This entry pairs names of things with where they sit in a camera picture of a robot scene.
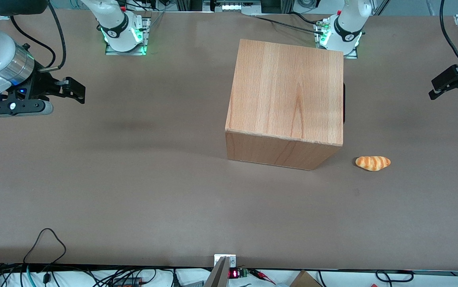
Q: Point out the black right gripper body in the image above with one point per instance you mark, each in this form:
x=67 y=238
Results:
x=38 y=86

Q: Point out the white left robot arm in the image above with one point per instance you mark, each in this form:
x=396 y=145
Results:
x=346 y=28

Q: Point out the wooden drawer cabinet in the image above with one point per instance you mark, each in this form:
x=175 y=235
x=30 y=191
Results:
x=289 y=91

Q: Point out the orange striped toy bread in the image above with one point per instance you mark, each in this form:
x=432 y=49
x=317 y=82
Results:
x=372 y=162

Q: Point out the white lit rack device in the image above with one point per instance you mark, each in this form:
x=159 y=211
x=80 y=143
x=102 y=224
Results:
x=233 y=5

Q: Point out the red digit display module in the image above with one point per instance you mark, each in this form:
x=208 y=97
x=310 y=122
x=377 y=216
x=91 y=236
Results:
x=235 y=273

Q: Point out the brown cardboard piece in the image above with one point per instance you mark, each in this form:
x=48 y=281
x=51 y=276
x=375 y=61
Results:
x=305 y=280

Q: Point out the red clip leads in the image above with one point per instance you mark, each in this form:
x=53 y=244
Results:
x=261 y=273

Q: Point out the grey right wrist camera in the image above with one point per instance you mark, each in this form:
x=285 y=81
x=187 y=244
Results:
x=21 y=107

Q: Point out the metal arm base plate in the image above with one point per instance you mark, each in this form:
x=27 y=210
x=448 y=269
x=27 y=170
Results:
x=111 y=50
x=350 y=54

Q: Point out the aluminium camera mount profile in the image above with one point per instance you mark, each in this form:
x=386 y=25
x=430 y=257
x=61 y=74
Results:
x=222 y=271

